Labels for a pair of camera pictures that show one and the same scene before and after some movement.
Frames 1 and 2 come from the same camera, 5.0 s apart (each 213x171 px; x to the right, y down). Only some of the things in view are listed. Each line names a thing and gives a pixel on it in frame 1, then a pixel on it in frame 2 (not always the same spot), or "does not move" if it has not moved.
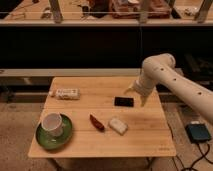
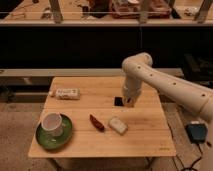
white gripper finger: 130,90 -> 124,100
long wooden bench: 73,72 does not move
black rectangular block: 123,101 does not move
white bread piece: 119,126 does not move
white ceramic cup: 52,122 does not move
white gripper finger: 143,98 -> 130,103
